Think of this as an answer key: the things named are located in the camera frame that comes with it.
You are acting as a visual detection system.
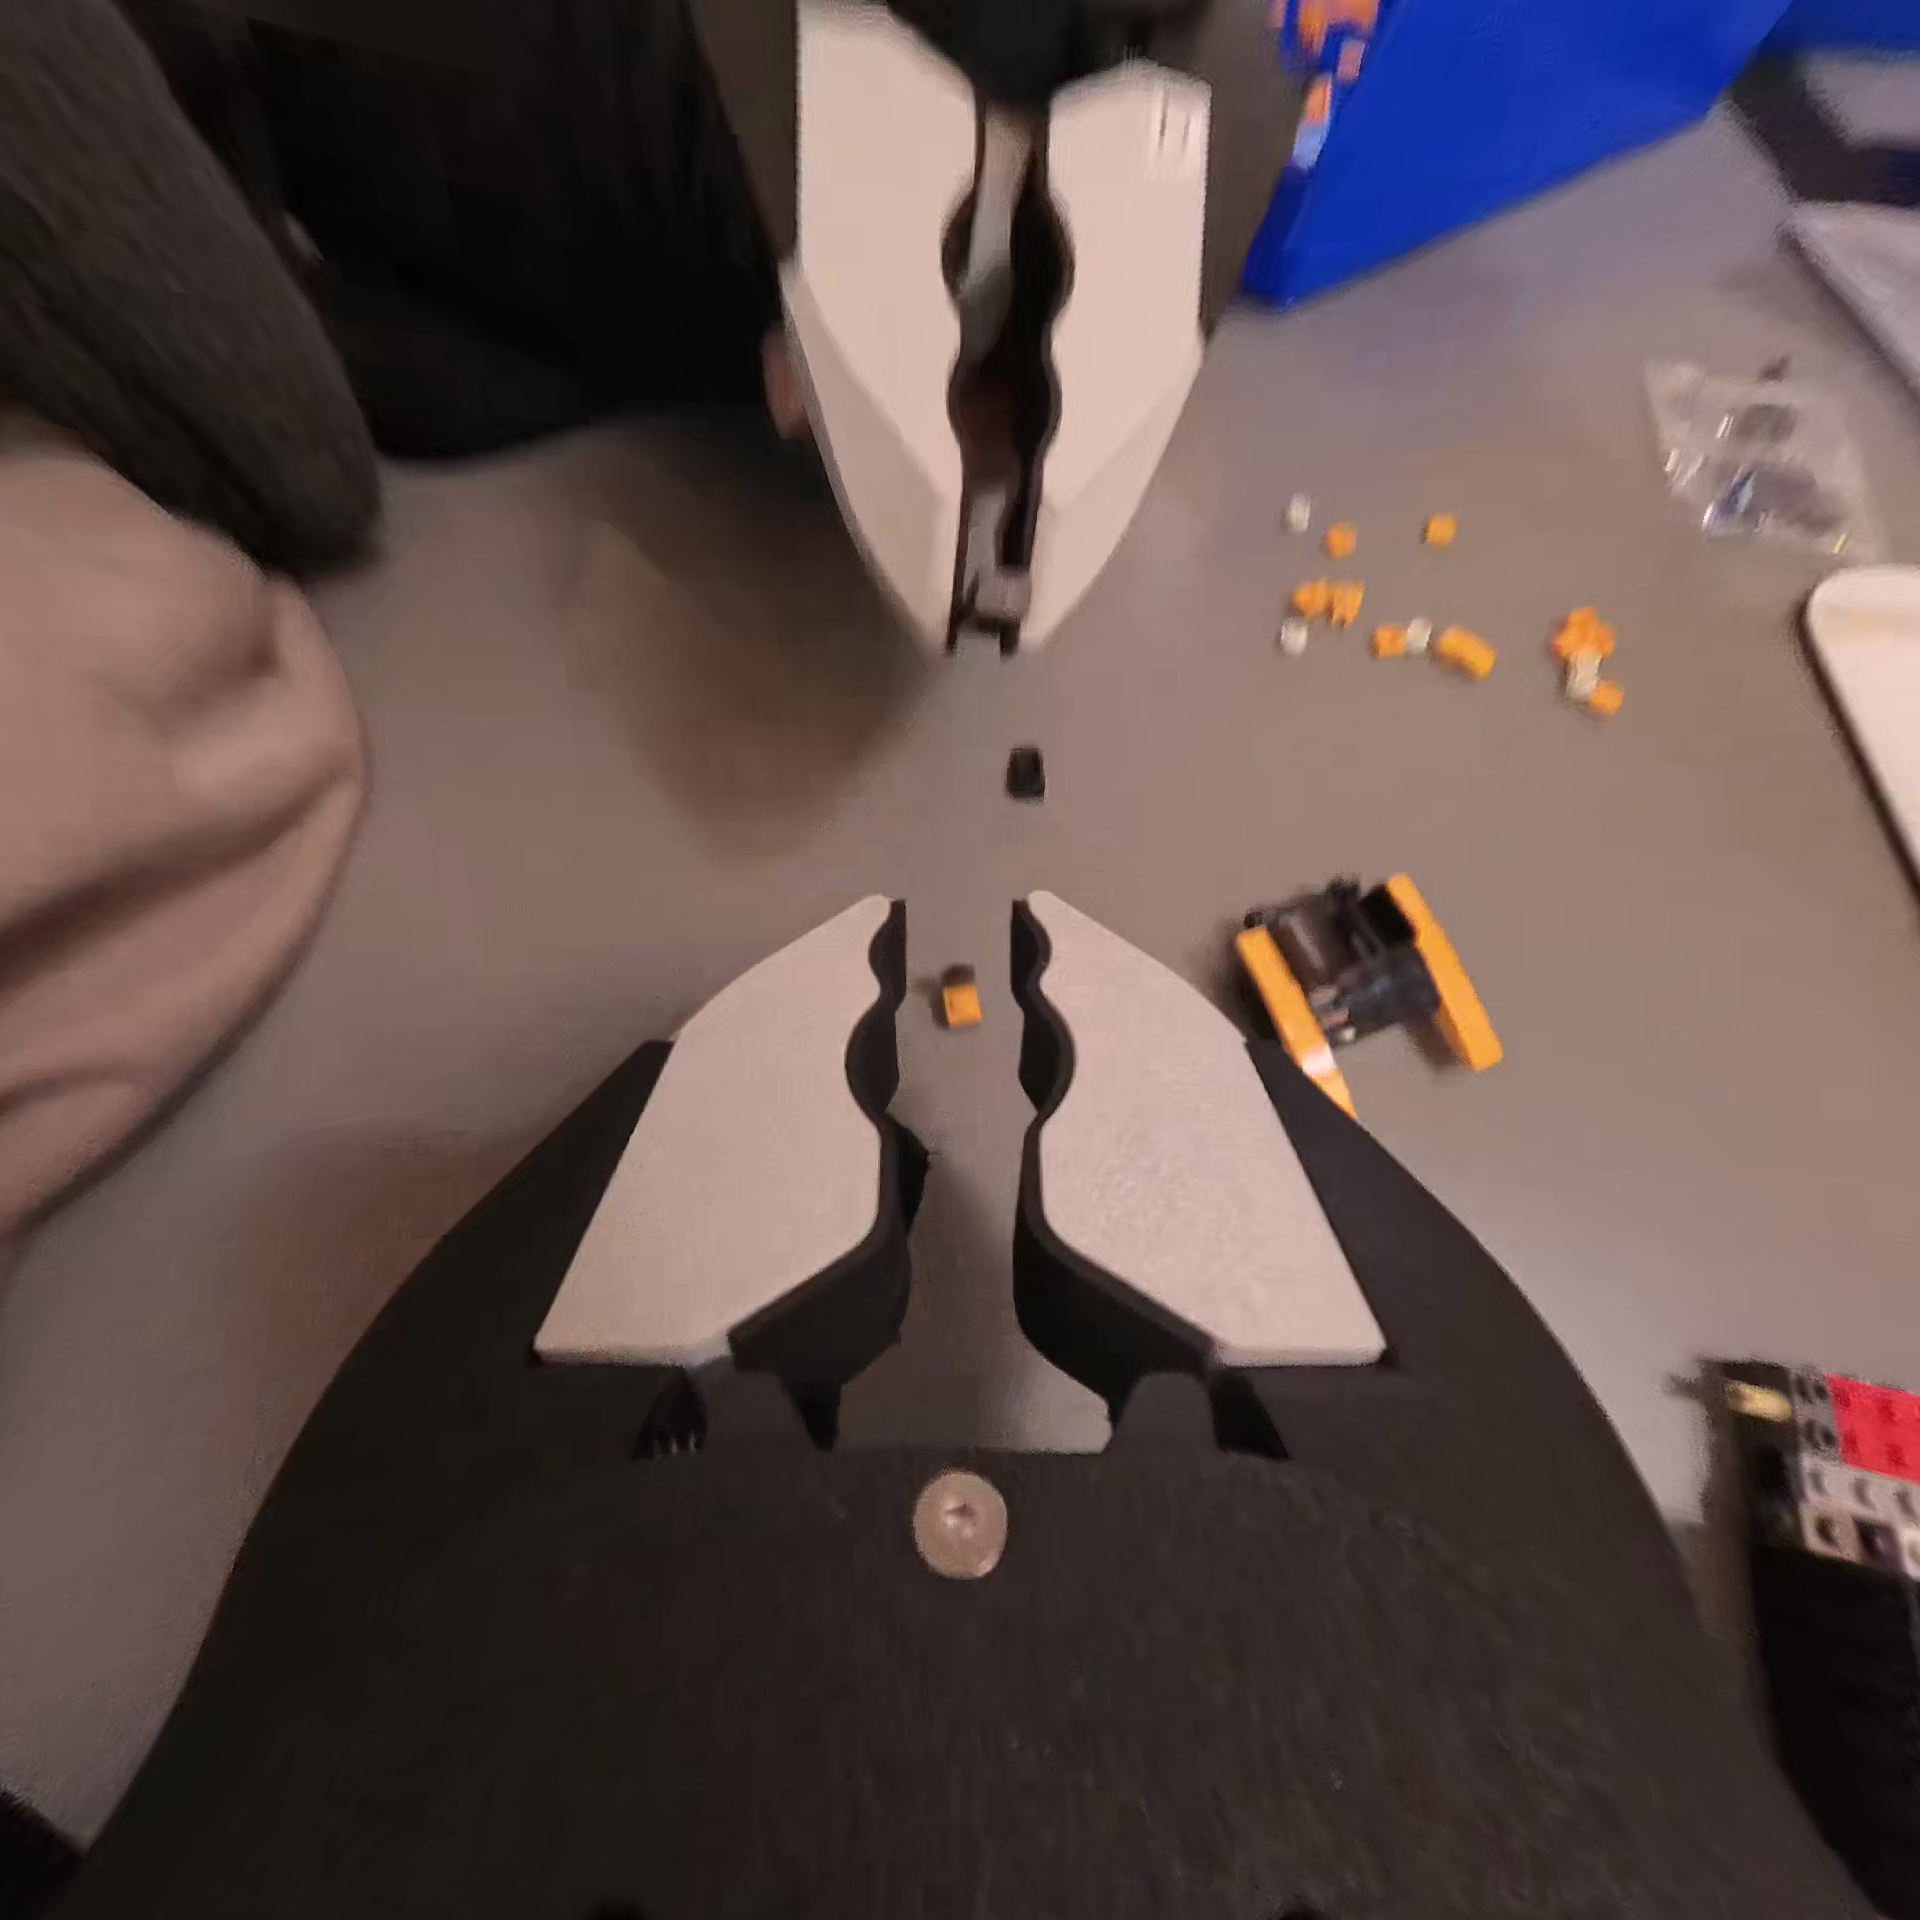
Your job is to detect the clear plastic parts bag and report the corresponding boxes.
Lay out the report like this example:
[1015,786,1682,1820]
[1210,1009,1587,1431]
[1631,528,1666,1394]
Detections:
[1641,352,1882,553]

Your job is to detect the heap of orange lego parts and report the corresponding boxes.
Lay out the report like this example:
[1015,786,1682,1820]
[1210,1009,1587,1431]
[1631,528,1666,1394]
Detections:
[1271,0,1383,169]

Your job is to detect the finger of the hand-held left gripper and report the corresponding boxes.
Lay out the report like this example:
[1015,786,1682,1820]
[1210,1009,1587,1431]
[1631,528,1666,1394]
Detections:
[1009,59,1215,655]
[780,0,1010,655]

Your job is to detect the scattered small lego pieces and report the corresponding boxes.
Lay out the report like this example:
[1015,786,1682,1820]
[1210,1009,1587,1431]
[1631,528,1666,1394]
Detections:
[1280,492,1631,723]

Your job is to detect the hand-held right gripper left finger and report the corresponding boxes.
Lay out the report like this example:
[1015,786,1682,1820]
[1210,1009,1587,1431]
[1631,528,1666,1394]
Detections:
[532,897,929,1440]

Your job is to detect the orange black lego subassembly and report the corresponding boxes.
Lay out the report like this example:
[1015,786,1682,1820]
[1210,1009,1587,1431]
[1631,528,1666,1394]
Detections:
[1232,873,1507,1120]

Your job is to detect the black fleece jacket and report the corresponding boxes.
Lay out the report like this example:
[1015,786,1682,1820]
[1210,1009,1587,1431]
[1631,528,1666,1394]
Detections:
[0,0,782,578]

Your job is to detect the white papers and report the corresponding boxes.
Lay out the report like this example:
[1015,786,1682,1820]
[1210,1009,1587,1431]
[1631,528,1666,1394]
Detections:
[1777,202,1920,362]

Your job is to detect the lego car chassis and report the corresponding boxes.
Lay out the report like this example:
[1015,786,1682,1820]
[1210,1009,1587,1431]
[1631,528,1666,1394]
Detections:
[1671,1354,1920,1817]

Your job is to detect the beige sweatshirt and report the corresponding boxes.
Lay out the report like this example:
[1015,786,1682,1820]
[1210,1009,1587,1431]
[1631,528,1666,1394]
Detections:
[0,434,369,1278]

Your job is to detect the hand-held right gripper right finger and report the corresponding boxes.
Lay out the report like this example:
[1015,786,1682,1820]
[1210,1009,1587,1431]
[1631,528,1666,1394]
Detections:
[1009,892,1385,1434]

